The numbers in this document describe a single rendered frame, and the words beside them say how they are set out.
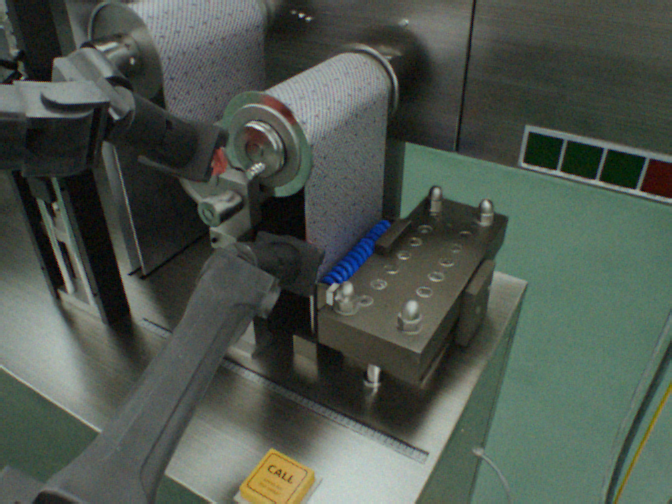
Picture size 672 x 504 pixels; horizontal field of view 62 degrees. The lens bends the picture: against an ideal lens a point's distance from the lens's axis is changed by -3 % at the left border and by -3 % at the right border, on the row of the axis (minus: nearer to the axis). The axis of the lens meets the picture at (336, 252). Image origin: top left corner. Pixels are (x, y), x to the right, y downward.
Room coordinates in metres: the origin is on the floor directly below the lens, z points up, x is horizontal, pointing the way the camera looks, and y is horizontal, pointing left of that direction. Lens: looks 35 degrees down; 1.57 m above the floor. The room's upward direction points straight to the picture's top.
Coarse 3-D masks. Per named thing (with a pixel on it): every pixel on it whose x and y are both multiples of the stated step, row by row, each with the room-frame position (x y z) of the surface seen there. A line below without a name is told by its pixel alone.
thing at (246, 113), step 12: (240, 108) 0.71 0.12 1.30; (252, 108) 0.69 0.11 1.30; (264, 108) 0.68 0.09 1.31; (240, 120) 0.71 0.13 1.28; (264, 120) 0.69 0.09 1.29; (276, 120) 0.68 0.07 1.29; (288, 132) 0.67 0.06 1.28; (288, 144) 0.67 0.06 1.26; (288, 156) 0.67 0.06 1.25; (300, 156) 0.66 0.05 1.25; (288, 168) 0.67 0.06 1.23; (264, 180) 0.69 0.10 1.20; (276, 180) 0.68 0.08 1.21; (288, 180) 0.67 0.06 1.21
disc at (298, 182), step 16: (240, 96) 0.71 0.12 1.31; (256, 96) 0.70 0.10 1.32; (272, 96) 0.68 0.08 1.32; (224, 112) 0.72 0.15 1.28; (288, 112) 0.67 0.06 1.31; (224, 128) 0.73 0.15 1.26; (304, 128) 0.66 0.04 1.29; (304, 144) 0.66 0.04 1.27; (304, 160) 0.66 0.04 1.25; (304, 176) 0.66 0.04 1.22; (272, 192) 0.69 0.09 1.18; (288, 192) 0.67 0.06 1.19
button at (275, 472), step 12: (264, 456) 0.45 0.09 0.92; (276, 456) 0.45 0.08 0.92; (264, 468) 0.43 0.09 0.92; (276, 468) 0.43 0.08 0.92; (288, 468) 0.43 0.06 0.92; (300, 468) 0.43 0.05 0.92; (252, 480) 0.41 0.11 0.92; (264, 480) 0.41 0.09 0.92; (276, 480) 0.41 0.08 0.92; (288, 480) 0.41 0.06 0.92; (300, 480) 0.41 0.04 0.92; (312, 480) 0.42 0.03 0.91; (252, 492) 0.39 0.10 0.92; (264, 492) 0.39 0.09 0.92; (276, 492) 0.39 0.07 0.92; (288, 492) 0.39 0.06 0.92; (300, 492) 0.40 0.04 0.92
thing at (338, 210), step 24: (384, 144) 0.87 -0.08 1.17; (360, 168) 0.79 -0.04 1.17; (312, 192) 0.68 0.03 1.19; (336, 192) 0.73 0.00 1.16; (360, 192) 0.80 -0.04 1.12; (312, 216) 0.67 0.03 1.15; (336, 216) 0.73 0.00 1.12; (360, 216) 0.80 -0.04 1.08; (312, 240) 0.67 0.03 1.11; (336, 240) 0.73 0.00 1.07; (360, 240) 0.80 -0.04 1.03; (336, 264) 0.73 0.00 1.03
